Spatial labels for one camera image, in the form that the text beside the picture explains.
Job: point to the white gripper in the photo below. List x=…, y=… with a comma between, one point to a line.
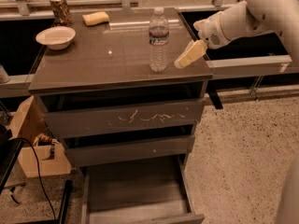
x=211, y=32

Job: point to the clear plastic water bottle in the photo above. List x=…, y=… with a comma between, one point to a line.
x=158, y=40

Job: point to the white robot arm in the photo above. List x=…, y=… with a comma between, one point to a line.
x=245, y=167

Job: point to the grey drawer cabinet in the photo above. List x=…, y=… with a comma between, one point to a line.
x=109, y=65

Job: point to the grey top drawer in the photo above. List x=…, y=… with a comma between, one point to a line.
x=124, y=118

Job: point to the grey drawer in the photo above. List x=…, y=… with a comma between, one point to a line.
x=130, y=151
x=150, y=191
x=124, y=118

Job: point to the grey bottom drawer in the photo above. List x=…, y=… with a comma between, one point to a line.
x=150, y=191

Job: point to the grey middle drawer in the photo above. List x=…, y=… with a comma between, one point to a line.
x=130, y=151

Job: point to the yellow sponge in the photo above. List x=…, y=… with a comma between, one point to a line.
x=95, y=18

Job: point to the patterned drink can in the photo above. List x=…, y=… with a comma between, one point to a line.
x=61, y=12

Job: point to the white bowl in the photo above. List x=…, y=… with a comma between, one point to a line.
x=56, y=38

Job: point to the metal railing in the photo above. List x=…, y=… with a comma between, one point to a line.
x=32, y=10

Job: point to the cardboard box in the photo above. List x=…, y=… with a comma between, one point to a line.
x=47, y=157

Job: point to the black stand leg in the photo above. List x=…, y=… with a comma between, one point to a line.
x=68, y=185

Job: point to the black table edge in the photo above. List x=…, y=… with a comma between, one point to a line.
x=9, y=153

